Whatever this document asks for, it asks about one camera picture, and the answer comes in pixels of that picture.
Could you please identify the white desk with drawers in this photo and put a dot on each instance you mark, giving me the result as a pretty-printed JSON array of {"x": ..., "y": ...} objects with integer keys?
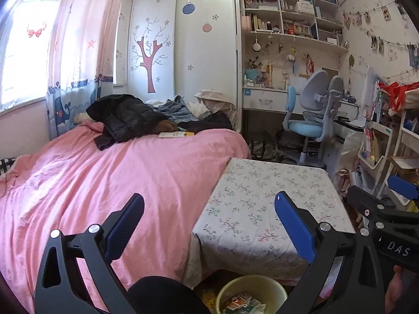
[{"x": 283, "y": 43}]

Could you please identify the pink curtain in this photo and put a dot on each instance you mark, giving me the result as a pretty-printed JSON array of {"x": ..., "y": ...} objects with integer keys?
[{"x": 81, "y": 59}]

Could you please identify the person's right hand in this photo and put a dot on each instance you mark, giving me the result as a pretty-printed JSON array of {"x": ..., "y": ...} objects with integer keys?
[{"x": 395, "y": 290}]

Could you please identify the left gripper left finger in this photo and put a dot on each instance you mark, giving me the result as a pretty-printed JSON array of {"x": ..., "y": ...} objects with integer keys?
[{"x": 60, "y": 287}]

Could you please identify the beige bag on bed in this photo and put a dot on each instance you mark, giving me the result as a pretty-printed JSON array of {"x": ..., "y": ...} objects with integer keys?
[{"x": 217, "y": 102}]

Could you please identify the red snack bag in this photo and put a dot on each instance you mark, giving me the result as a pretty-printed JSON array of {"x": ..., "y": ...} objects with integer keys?
[{"x": 240, "y": 303}]

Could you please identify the pile of clothes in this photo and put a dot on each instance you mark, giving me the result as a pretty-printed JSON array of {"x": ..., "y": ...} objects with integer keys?
[{"x": 193, "y": 117}]

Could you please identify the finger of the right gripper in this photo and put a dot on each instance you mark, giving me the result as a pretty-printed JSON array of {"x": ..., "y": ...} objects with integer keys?
[{"x": 406, "y": 189}]

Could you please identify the floral tablecloth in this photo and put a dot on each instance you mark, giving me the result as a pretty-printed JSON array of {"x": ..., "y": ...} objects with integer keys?
[{"x": 238, "y": 229}]

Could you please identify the blue grey desk chair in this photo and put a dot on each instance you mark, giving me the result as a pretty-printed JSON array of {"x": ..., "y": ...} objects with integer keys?
[{"x": 320, "y": 100}]

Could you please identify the black down jacket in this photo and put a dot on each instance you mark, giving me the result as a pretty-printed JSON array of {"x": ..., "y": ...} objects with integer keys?
[{"x": 125, "y": 118}]

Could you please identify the pink bed duvet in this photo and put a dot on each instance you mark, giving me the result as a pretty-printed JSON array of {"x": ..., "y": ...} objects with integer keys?
[{"x": 70, "y": 184}]

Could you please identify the yellow trash bucket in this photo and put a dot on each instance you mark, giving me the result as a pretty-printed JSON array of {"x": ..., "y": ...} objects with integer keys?
[{"x": 251, "y": 294}]

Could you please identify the white bookshelf rack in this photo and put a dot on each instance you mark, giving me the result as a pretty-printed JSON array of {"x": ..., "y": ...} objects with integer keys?
[{"x": 389, "y": 142}]

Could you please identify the yellow book on bed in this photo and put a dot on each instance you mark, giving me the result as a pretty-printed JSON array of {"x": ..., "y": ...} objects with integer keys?
[{"x": 176, "y": 134}]

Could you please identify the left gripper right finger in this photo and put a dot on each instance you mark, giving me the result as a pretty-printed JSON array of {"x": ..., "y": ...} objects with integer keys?
[{"x": 359, "y": 285}]

